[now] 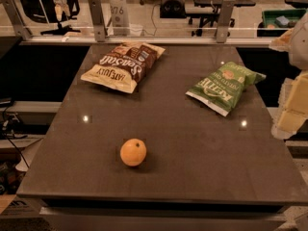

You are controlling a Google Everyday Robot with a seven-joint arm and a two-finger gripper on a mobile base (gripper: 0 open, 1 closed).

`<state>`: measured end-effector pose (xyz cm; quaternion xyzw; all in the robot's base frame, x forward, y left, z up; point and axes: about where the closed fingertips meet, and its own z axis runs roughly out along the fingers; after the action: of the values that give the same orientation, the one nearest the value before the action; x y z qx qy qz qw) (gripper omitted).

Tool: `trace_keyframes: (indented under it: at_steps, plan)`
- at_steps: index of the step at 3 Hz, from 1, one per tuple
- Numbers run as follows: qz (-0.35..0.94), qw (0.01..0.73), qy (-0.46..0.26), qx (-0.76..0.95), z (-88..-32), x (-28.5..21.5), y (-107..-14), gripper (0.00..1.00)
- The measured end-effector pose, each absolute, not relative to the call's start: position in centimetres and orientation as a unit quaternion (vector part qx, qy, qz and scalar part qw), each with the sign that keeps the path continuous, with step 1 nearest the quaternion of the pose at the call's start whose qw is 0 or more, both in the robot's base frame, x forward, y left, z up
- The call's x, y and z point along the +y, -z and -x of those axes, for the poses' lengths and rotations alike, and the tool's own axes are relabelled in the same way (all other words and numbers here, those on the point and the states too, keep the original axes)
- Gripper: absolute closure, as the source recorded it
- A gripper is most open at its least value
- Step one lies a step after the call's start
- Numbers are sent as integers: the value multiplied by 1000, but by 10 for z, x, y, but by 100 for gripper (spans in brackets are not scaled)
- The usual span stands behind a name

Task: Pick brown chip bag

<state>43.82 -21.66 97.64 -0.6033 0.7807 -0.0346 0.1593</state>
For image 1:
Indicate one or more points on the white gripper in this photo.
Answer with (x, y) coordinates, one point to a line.
(300, 45)

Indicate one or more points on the brown Sea Salt chip bag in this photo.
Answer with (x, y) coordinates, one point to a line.
(125, 66)

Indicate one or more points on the green Kettle chip bag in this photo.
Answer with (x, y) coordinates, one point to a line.
(223, 88)

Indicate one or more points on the green plastic bin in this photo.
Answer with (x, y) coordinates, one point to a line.
(276, 22)

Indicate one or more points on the orange fruit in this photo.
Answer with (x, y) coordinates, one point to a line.
(133, 152)

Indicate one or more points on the white numbered pillar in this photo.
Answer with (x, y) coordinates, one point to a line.
(120, 18)

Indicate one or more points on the right metal bracket post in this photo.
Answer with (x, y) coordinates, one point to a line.
(224, 20)

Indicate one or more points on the metal bracket post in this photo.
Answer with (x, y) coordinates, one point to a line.
(224, 20)
(16, 19)
(98, 22)

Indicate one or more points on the middle metal bracket post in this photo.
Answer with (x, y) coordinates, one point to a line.
(98, 22)

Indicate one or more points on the left metal bracket post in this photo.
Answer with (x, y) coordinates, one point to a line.
(16, 19)

